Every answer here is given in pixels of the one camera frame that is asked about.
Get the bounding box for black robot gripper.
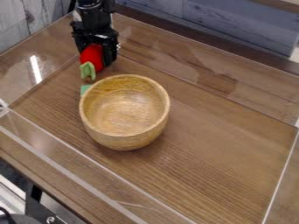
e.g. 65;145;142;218
70;21;118;67

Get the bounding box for red plush strawberry green leaves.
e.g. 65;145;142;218
79;44;105;83

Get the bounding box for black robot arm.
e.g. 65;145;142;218
70;0;119;67

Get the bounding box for green felt piece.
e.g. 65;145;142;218
81;84;93;96

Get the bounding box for wooden bowl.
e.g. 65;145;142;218
79;74;171;151

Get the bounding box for black cable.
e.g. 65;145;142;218
0;206;14;224

